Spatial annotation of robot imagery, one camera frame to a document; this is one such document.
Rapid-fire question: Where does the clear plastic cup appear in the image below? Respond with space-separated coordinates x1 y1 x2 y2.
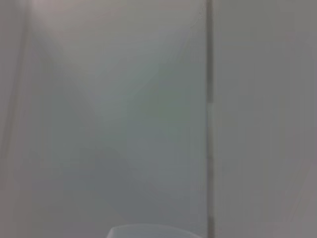
106 223 207 238

